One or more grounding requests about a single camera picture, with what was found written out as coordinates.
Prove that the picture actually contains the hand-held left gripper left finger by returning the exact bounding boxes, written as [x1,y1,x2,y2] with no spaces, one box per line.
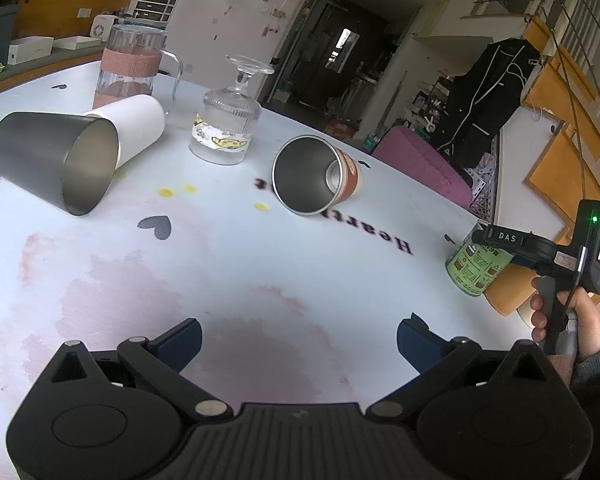
[45,318,234,419]

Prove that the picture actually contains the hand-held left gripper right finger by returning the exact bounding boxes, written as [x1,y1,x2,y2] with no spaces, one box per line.
[365,312,569,419]

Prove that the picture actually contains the green printed cup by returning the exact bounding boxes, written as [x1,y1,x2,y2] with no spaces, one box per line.
[445,232,515,297]

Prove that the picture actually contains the orange banded metal cup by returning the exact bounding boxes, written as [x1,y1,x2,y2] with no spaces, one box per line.
[272,134,364,216]

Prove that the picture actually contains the person's right forearm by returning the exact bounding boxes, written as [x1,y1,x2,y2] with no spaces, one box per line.
[570,338,600,403]

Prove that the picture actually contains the white cup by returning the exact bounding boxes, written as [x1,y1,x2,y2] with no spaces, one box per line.
[82,93,167,172]

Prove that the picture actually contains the dark grey metal cup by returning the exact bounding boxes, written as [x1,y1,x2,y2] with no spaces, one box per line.
[0,112,120,217]

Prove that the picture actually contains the person's right hand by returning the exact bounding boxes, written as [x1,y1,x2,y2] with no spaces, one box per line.
[529,279,600,362]

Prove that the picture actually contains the perforated white panel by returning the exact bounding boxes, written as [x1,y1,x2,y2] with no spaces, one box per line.
[472,152,502,222]

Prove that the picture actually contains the tan wooden chair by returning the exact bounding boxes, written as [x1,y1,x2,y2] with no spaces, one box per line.
[484,259,537,317]

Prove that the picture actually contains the pink cushioned stool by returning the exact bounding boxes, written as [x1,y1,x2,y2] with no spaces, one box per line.
[372,126,474,210]

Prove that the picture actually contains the orange wooden cabinet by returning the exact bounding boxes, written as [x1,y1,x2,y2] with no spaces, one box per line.
[522,17,600,213]

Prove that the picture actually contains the black hanging jacket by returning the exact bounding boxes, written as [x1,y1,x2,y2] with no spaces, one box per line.
[437,37,542,157]

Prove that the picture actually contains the orange box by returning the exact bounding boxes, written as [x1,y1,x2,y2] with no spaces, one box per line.
[324,119,359,140]

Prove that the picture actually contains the ribbed glass goblet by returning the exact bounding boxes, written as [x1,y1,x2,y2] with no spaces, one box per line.
[188,54,276,166]

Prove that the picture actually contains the glass pitcher with pink band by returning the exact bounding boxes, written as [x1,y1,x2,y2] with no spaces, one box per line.
[93,24,184,117]

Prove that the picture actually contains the white cardboard box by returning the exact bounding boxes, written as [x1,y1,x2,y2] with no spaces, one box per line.
[53,35,104,51]
[7,36,55,65]

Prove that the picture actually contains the small white fan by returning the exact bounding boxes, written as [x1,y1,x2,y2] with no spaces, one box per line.
[90,14,119,39]

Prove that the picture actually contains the dark drawer unit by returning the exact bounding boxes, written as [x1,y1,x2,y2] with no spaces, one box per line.
[132,0,179,24]

